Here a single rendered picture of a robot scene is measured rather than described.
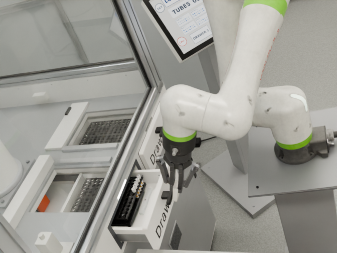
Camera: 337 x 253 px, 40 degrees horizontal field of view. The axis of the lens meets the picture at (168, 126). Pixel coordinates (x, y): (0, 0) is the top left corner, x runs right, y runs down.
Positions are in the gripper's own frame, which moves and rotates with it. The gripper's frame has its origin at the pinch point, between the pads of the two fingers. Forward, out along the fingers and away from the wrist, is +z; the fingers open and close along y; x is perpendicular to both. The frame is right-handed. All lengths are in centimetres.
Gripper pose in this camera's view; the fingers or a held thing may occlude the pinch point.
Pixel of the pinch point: (176, 191)
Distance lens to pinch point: 144.7
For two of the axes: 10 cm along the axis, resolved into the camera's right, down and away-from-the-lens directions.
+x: 2.4, -6.7, 7.1
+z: -0.3, 7.2, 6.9
